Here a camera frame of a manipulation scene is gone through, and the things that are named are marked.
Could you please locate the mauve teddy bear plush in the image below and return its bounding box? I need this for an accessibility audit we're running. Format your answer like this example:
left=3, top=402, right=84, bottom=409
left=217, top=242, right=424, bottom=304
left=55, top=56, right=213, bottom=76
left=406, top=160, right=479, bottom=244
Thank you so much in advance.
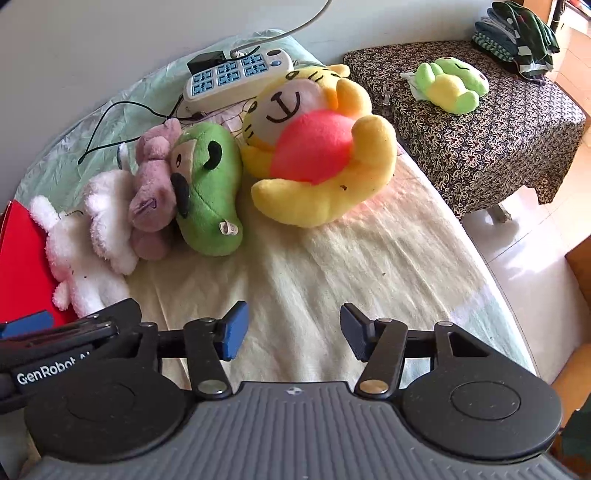
left=128, top=118, right=182, bottom=261

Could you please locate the green avocado plush toy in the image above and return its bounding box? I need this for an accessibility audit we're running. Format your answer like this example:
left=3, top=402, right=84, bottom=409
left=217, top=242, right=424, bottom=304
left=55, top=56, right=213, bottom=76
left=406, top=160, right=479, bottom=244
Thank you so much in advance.
left=169, top=122, right=242, bottom=256

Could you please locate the yellow tiger plush toy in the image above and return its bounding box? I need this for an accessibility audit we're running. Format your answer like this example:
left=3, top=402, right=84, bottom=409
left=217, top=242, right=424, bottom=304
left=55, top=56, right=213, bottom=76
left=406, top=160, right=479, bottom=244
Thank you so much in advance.
left=240, top=64, right=398, bottom=228

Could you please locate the white bunny plush toy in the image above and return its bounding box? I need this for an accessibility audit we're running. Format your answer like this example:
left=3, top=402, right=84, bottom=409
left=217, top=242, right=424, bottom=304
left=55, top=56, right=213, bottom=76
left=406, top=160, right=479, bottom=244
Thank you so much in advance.
left=29, top=195, right=130, bottom=318

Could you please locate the red cardboard box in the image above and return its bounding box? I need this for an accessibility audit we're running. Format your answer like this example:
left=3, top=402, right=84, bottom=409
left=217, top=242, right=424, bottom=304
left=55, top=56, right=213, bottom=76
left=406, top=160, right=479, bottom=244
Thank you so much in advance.
left=0, top=200, right=77, bottom=326

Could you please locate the white fluffy plush toy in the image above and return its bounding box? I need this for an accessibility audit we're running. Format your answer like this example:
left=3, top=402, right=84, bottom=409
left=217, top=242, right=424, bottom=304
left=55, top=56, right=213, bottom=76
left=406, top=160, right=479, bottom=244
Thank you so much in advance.
left=83, top=170, right=138, bottom=276

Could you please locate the patterned brown table cloth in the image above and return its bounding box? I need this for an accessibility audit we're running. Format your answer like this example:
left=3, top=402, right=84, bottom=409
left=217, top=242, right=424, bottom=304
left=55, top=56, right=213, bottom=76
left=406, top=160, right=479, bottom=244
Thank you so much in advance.
left=342, top=41, right=586, bottom=218

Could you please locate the white blue power strip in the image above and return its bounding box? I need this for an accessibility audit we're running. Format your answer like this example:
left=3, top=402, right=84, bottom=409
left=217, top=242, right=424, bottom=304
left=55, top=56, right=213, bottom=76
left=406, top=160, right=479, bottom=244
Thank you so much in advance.
left=179, top=49, right=294, bottom=117

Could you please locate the green frog plush toy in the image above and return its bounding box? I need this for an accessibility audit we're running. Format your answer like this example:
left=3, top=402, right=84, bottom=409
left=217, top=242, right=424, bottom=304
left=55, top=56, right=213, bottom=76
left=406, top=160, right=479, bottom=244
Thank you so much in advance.
left=415, top=57, right=489, bottom=115

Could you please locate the black power adapter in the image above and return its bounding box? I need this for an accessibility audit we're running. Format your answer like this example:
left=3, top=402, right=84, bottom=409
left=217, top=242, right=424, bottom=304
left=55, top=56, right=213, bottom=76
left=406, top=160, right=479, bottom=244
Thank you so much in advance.
left=186, top=51, right=226, bottom=75

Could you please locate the stack of folded clothes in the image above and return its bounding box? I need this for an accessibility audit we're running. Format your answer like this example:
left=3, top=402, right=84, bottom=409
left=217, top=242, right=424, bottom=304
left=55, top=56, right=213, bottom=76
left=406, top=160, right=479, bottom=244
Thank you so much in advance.
left=472, top=1, right=560, bottom=84

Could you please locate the black thin cable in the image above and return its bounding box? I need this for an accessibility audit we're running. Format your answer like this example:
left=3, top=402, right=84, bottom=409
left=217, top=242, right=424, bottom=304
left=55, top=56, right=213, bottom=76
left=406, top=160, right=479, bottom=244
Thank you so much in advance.
left=77, top=94, right=205, bottom=166

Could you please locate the grey power cord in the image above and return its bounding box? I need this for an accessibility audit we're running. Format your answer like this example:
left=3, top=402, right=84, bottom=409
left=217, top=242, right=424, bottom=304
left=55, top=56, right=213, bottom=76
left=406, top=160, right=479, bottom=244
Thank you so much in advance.
left=229, top=0, right=334, bottom=59

